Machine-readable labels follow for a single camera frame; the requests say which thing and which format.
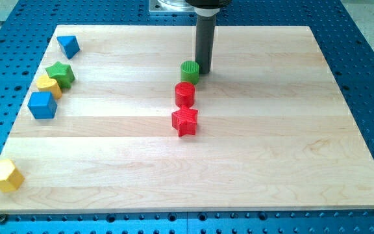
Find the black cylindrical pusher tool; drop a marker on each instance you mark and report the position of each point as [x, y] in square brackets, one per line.
[206, 11]

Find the light wooden board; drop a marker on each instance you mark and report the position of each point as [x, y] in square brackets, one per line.
[274, 131]

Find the red cylinder block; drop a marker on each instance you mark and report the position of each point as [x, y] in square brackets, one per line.
[184, 94]

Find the yellow heart block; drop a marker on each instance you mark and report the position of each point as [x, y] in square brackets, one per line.
[46, 84]

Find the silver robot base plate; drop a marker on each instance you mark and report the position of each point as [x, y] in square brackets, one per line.
[165, 6]

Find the green cylinder block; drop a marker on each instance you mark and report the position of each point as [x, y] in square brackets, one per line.
[190, 72]

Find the blue triangle block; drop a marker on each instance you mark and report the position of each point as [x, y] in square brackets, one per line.
[68, 45]

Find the green star block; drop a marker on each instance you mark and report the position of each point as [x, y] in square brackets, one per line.
[62, 73]

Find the red star block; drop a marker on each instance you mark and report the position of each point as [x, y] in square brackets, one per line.
[184, 121]

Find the blue cube block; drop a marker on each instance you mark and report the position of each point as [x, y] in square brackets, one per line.
[42, 105]

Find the yellow hexagon block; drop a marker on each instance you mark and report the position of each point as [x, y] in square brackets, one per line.
[10, 177]

